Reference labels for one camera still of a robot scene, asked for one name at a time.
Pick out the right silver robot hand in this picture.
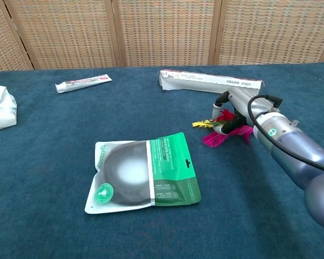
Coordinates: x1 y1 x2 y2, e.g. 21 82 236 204
211 87 279 135

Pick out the feather shuttlecock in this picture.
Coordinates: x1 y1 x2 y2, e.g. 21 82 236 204
192 108 254 148

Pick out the long white cardboard box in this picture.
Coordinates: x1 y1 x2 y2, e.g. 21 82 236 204
158 69 265 99

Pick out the green white resealable pouch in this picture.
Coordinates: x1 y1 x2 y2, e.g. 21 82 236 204
84 132 202 215

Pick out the woven rattan folding screen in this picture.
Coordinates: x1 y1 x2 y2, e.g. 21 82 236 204
0 0 324 72

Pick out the white toothpaste tube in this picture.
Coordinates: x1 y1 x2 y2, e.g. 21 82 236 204
55 76 113 94

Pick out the white plastic bag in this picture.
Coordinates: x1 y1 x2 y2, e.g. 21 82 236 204
0 84 18 134

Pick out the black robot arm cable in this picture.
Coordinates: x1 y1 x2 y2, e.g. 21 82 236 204
247 94 324 175

